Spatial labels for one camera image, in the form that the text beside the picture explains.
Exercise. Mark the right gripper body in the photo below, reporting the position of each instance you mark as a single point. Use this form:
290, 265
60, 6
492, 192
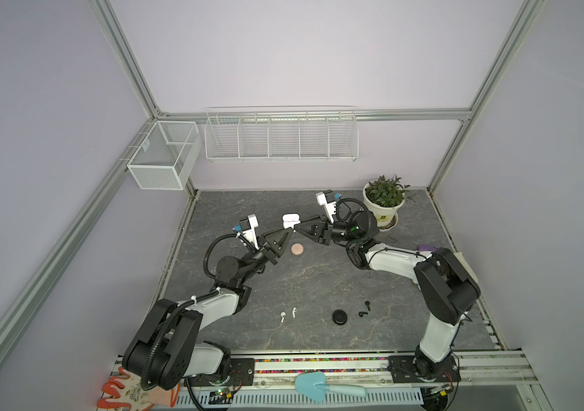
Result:
335, 233

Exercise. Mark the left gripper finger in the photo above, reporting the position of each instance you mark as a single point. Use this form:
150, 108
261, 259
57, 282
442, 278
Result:
278, 236
276, 244

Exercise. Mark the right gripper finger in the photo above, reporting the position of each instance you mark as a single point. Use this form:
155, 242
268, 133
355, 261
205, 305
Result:
314, 233
308, 221

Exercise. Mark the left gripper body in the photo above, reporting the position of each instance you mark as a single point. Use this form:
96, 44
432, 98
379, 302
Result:
264, 255

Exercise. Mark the pink earbud charging case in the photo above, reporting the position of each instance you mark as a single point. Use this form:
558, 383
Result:
297, 249

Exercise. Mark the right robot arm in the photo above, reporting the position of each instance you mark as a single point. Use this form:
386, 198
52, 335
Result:
447, 284

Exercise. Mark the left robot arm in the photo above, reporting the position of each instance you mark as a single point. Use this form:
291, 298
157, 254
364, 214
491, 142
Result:
165, 349

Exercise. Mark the black earbud charging case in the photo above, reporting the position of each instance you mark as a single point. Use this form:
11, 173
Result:
339, 317

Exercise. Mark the potted green plant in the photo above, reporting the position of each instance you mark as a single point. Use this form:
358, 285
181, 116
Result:
383, 197

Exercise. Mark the purple pink garden scoop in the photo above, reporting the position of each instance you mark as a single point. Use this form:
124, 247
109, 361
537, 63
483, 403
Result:
426, 248

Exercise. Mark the small white mesh basket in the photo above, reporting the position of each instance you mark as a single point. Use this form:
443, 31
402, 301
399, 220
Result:
166, 156

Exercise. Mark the beige grey work glove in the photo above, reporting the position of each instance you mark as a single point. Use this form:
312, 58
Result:
467, 267

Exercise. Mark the teal garden trowel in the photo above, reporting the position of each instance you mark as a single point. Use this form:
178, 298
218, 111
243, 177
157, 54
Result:
314, 386

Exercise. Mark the red white garden glove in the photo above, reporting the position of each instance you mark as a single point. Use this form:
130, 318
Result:
123, 392

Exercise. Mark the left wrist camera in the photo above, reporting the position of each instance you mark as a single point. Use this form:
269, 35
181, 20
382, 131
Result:
246, 232

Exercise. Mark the long white wire basket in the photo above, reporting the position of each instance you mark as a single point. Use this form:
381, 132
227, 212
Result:
282, 133

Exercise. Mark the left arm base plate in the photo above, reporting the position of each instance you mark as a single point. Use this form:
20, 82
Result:
240, 372

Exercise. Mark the white vented cable duct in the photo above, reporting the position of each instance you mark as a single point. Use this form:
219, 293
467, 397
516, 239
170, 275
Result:
292, 399

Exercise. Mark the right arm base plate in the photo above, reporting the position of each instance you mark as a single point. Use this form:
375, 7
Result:
411, 369

